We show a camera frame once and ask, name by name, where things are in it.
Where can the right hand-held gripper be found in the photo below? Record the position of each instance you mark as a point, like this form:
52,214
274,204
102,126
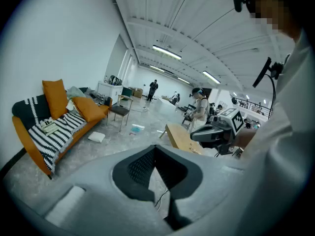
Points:
232,120

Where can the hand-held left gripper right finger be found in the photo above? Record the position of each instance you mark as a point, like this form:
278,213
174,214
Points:
187,178

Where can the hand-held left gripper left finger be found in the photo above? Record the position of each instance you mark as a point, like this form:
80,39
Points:
123,178

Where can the pale green paperback book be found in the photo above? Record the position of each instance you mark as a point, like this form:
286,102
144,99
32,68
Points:
48,127

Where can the orange sofa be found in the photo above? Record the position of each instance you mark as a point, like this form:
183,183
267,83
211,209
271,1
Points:
24,136

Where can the person's right forearm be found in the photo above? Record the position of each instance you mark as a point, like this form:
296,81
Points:
246,138

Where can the light wooden table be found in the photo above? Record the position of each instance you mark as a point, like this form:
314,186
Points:
179,136

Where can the white low platform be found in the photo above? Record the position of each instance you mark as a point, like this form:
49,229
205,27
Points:
167,106

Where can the white pillow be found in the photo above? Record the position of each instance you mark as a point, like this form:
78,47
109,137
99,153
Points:
96,137

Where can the blue plastic sheet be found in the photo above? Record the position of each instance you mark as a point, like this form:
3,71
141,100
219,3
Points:
136,129

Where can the black metal railing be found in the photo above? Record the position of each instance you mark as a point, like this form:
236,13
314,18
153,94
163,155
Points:
256,106

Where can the long ceiling light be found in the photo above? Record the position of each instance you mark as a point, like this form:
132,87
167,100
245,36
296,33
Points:
183,80
211,77
157,68
166,51

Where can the black and white striped blanket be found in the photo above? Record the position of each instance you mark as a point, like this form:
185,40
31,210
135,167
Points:
56,141

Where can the orange cushion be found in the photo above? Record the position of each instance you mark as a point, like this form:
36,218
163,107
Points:
55,97
89,109

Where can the cardboard box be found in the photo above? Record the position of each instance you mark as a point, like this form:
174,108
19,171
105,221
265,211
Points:
138,93
131,90

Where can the black chest monitor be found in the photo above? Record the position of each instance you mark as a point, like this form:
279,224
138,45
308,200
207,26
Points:
262,72

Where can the dark green box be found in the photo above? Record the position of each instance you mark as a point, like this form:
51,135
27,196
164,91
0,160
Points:
126,92

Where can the dark pile of clothes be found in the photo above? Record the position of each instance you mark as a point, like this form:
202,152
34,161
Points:
97,96

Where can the white cabinet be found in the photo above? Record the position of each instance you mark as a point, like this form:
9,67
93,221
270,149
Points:
108,90

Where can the white cloth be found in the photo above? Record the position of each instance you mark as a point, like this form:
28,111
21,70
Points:
70,106

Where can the dark patterned bag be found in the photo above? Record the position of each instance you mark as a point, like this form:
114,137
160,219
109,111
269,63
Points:
115,80

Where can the grey-green cloth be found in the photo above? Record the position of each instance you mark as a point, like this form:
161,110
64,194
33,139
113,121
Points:
75,92

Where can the person's head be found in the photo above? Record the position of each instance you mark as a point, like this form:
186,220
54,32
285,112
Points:
270,8

